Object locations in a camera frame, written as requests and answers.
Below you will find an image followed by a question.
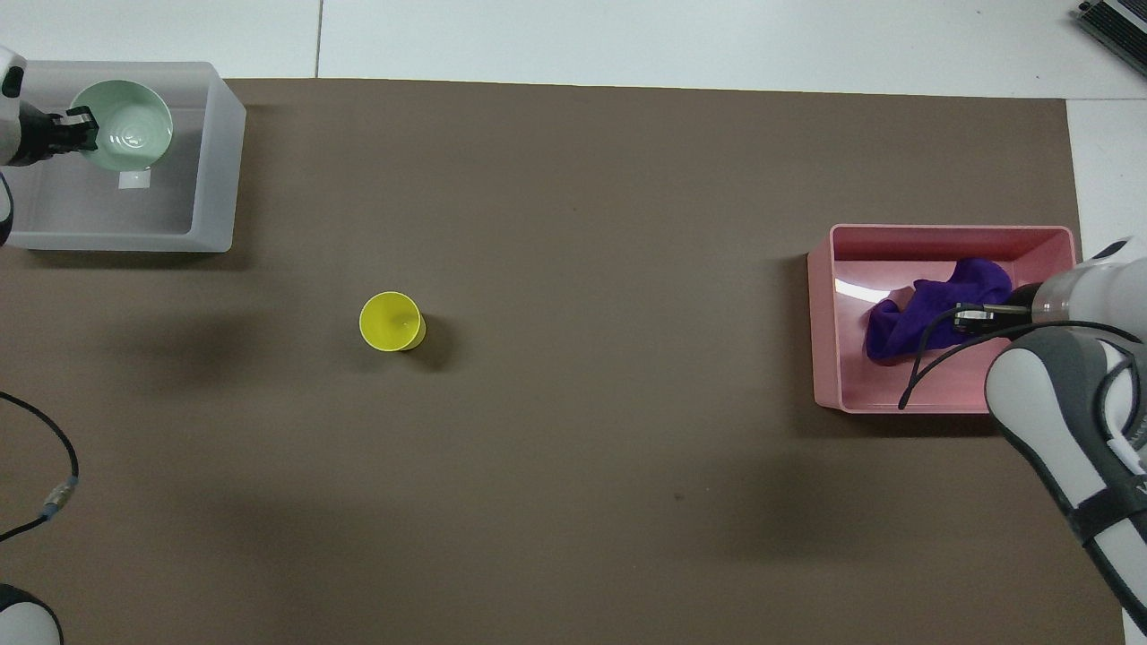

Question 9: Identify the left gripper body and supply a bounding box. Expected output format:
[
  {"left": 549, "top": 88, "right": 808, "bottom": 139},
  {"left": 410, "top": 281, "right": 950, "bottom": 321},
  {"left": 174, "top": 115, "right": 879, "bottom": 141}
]
[{"left": 18, "top": 101, "right": 72, "bottom": 166}]

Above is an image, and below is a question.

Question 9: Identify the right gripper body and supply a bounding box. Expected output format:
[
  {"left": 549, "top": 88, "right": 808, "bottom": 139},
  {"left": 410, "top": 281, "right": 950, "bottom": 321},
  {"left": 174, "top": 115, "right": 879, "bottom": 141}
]
[{"left": 993, "top": 281, "right": 1046, "bottom": 334}]

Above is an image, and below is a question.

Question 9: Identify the pale green bowl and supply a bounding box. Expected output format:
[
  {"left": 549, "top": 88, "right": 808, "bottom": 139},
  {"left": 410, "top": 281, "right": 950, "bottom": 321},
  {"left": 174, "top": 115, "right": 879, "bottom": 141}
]
[{"left": 69, "top": 80, "right": 175, "bottom": 173}]

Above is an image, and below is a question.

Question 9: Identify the purple cloth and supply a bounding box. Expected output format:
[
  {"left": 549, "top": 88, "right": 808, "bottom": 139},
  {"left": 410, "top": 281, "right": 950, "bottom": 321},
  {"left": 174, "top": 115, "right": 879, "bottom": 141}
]
[{"left": 864, "top": 258, "right": 1014, "bottom": 363}]

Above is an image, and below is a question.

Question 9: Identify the pink plastic bin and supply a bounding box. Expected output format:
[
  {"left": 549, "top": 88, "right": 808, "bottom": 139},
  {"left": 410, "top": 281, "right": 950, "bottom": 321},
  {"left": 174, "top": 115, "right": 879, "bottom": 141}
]
[{"left": 806, "top": 224, "right": 1077, "bottom": 416}]

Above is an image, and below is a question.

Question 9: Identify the translucent grey plastic bin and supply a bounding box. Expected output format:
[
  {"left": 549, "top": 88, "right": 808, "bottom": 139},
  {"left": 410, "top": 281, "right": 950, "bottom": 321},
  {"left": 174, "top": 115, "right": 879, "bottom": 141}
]
[{"left": 0, "top": 61, "right": 247, "bottom": 254}]

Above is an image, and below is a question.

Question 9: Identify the grey ribbed device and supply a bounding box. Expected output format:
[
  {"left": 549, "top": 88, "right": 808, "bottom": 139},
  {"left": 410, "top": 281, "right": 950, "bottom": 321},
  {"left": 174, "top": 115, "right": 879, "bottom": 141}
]
[{"left": 1070, "top": 0, "right": 1147, "bottom": 78}]

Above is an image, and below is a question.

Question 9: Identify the yellow plastic cup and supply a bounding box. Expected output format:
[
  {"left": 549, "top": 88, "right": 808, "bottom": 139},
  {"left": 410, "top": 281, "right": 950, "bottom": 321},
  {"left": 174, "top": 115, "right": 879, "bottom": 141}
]
[{"left": 358, "top": 291, "right": 427, "bottom": 354}]

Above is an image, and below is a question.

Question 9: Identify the black cable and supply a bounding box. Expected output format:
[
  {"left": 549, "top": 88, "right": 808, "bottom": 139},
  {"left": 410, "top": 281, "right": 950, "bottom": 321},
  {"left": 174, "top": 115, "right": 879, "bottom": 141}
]
[
  {"left": 898, "top": 305, "right": 1147, "bottom": 411},
  {"left": 0, "top": 391, "right": 81, "bottom": 544}
]

